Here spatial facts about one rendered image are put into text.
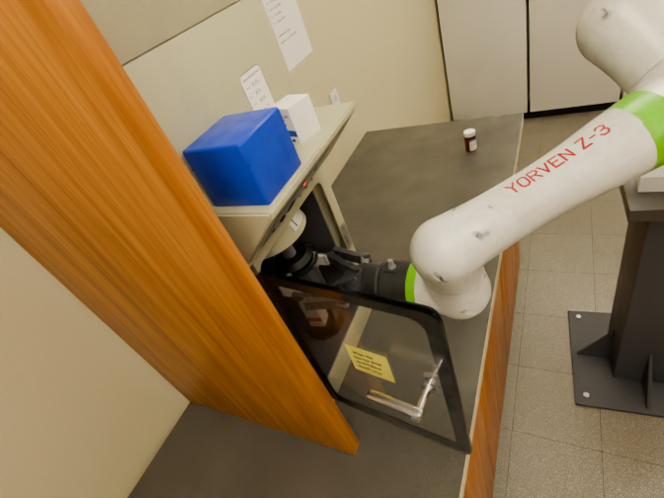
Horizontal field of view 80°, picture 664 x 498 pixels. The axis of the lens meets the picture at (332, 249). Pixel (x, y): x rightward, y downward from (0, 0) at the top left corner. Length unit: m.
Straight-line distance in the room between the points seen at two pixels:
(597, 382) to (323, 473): 1.39
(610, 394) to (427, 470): 1.27
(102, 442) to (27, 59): 0.83
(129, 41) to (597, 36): 0.67
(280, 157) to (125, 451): 0.83
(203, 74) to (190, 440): 0.84
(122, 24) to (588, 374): 1.96
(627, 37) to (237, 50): 0.58
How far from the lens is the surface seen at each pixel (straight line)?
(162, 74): 0.57
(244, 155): 0.49
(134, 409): 1.12
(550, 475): 1.87
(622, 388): 2.04
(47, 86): 0.47
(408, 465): 0.88
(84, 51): 0.41
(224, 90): 0.64
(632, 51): 0.79
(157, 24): 0.59
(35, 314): 0.95
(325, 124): 0.69
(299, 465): 0.95
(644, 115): 0.72
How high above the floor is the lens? 1.76
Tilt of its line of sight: 38 degrees down
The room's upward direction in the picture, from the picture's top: 23 degrees counter-clockwise
